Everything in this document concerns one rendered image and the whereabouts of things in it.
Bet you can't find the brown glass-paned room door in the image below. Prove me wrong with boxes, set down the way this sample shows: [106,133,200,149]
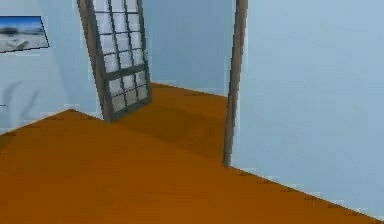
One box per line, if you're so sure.
[77,0,153,124]

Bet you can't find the framed landscape picture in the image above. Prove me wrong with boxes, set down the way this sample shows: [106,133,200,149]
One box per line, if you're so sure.
[0,15,51,54]

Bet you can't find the brown wooden door frame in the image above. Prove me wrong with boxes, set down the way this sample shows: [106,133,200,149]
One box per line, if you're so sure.
[222,0,249,168]

